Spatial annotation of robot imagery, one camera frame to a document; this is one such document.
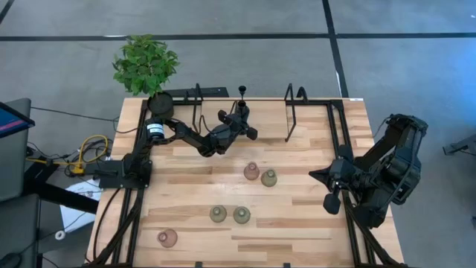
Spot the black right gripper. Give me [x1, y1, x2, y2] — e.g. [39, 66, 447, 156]
[309, 158, 360, 216]

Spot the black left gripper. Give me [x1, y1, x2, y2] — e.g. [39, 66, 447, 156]
[217, 107, 259, 141]

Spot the black slender candlestick holder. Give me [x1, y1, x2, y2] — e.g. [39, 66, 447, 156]
[237, 85, 249, 112]

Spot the pink glass candle holder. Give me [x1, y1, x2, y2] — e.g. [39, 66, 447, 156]
[156, 228, 179, 249]
[242, 161, 261, 182]

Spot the small distant clear glass vase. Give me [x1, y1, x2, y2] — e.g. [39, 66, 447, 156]
[260, 168, 278, 188]

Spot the clear ribbed glass vase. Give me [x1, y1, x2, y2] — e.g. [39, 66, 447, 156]
[208, 204, 228, 224]
[232, 205, 252, 226]

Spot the black power strip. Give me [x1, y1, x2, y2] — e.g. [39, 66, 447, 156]
[163, 86, 230, 99]

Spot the black plant pot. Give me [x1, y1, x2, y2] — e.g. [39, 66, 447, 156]
[147, 91, 175, 119]

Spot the green leafy artificial plant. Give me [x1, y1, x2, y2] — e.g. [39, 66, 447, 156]
[112, 33, 180, 98]

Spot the dark metal floor stand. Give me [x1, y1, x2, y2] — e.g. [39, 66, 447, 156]
[442, 133, 476, 156]

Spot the white paper sheet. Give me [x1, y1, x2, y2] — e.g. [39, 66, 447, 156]
[59, 178, 103, 234]

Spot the computer monitor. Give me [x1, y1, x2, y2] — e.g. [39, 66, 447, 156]
[0, 100, 36, 139]

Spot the black computer mouse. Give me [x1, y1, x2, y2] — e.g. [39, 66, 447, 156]
[0, 252, 22, 268]

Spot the black metal shelf leg frame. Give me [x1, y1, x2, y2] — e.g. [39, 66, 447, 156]
[283, 83, 298, 143]
[190, 83, 205, 135]

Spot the black aluminium rig frame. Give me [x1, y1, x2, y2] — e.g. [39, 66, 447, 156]
[84, 97, 410, 268]

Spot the black cable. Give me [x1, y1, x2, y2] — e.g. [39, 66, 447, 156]
[30, 106, 129, 135]
[91, 187, 123, 264]

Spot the yellow cable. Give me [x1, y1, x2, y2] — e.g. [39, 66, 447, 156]
[25, 134, 109, 176]

